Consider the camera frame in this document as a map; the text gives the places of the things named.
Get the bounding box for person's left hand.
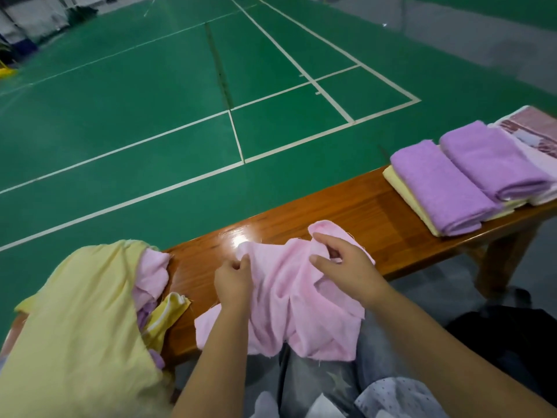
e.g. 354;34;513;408
214;254;255;315

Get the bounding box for person's right hand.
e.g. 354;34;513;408
309;232;393;307

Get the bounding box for light pink towel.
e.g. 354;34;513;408
513;135;557;207
193;220;377;363
132;248;172;371

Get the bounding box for yellow white striped cloth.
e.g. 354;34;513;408
142;292;191;352

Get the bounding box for pale yellow towel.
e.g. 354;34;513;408
0;240;175;418
484;197;527;223
383;165;442;237

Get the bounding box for purple towel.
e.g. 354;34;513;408
439;120;555;203
390;139;504;237

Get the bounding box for red patterned towel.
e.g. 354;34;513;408
493;105;557;160

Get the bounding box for person's left forearm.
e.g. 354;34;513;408
171;304;254;418

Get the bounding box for person's right forearm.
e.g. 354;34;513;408
370;287;557;418

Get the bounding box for person's grey trousers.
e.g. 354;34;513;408
248;339;419;418

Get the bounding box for brown wooden bench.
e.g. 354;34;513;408
161;109;557;366

